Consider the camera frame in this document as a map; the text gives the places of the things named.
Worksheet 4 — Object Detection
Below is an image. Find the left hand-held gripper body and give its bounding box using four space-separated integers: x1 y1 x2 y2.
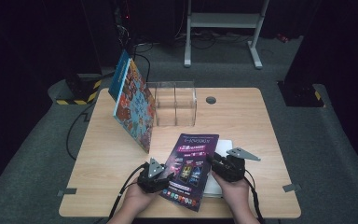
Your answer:
136 157 169 194

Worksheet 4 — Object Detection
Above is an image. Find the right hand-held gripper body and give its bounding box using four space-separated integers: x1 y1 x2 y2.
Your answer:
212 147 262 184

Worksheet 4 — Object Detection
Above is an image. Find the white book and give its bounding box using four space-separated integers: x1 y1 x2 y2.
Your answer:
202 138 234 199

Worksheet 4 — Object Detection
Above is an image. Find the purple magazine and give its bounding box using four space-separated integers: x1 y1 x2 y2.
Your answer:
159 133 220 213

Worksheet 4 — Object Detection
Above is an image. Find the clear acrylic book rack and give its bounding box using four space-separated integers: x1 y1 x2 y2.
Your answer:
146 81 199 127

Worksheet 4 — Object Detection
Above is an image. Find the light blue picture book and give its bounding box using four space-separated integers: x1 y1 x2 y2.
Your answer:
113 58 157 154

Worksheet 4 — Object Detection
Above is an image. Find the dark blue picture book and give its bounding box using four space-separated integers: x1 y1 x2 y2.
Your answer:
108 49 131 101

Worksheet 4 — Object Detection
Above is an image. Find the person's left hand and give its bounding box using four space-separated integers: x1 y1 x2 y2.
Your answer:
121 182 161 219

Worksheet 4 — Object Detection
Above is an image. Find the person's right hand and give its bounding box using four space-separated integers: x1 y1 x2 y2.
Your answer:
212 170 254 217

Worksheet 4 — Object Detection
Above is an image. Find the grey tape piece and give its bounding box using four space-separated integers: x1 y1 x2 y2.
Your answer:
57 188 77 197
282 183 302 193

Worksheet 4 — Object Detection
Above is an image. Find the black yellow striped base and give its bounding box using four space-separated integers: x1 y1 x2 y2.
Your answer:
55 72 103 106
277 80 326 108

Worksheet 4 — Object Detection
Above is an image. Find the small red object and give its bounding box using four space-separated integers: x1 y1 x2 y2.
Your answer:
275 33 291 44

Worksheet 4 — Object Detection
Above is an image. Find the white metal stand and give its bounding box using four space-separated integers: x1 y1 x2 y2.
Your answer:
183 0 270 70

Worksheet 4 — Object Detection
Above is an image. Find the black equipment tower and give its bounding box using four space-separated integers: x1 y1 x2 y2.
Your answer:
113 0 139 70

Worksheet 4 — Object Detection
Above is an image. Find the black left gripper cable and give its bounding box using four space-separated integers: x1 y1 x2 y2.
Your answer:
108 162 147 221

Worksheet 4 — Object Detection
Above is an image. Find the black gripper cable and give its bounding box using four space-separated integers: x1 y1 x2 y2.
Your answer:
242 175 266 224
108 162 147 221

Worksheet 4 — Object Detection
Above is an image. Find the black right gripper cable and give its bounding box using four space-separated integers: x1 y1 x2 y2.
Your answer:
242 175 266 224

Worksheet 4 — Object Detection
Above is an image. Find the black floor cable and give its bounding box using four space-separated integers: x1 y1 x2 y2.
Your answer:
65 43 152 161

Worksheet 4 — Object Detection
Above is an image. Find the tangle of black floor cables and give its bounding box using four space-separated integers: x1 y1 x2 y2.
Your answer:
173 28 254 51

